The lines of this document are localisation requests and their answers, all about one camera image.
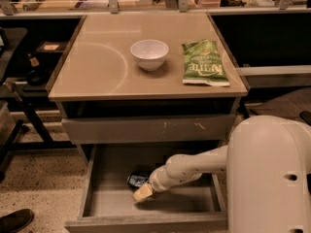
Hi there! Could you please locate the black desk frame left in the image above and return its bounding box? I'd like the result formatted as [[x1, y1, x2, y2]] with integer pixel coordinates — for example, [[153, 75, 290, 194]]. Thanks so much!
[[0, 27, 77, 183]]

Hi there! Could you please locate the green chip bag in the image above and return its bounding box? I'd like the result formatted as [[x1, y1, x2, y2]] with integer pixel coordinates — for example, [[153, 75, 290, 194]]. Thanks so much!
[[182, 39, 229, 86]]

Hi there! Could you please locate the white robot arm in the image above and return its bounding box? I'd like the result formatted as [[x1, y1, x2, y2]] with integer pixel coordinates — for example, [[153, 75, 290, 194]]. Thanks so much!
[[133, 116, 311, 233]]

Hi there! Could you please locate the dark brown shoe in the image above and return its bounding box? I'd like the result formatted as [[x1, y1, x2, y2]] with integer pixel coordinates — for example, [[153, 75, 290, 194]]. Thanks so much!
[[0, 209, 34, 233]]

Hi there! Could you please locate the white ceramic bowl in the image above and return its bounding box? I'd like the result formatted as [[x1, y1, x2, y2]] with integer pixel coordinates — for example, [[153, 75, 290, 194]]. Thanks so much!
[[130, 40, 169, 71]]

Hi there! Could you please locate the dark bottle with label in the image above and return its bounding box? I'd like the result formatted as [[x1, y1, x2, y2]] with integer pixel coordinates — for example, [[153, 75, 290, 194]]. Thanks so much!
[[27, 53, 40, 68]]

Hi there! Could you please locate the grey drawer cabinet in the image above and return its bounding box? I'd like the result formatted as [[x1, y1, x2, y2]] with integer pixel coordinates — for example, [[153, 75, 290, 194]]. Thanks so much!
[[45, 12, 250, 233]]

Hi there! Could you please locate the open grey middle drawer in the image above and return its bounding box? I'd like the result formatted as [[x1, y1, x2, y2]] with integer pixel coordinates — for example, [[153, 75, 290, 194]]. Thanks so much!
[[65, 144, 227, 233]]

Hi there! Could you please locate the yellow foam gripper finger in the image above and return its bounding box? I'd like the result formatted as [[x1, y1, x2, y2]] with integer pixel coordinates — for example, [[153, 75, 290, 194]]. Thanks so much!
[[133, 183, 154, 201]]

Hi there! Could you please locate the black office chair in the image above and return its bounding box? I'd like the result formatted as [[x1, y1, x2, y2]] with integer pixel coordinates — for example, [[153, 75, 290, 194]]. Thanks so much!
[[239, 87, 311, 125]]

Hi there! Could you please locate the closed grey top drawer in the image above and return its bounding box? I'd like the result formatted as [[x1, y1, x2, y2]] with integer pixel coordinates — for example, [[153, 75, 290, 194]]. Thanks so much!
[[62, 115, 235, 145]]

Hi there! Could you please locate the blue pepsi can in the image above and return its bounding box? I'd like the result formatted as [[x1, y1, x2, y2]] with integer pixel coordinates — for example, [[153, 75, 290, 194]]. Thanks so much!
[[127, 174, 149, 188]]

